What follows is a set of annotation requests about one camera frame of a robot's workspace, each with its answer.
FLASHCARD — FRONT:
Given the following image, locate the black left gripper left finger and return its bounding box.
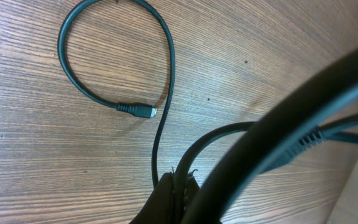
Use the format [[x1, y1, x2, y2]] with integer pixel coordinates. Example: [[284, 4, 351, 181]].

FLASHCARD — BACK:
[[130, 172, 174, 224]]

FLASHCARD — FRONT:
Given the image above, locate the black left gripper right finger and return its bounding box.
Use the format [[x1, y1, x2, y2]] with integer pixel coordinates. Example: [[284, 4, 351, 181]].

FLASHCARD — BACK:
[[181, 169, 200, 218]]

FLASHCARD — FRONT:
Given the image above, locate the black cable bundle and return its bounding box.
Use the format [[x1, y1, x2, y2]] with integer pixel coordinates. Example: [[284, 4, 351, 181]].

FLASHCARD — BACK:
[[173, 18, 358, 224]]

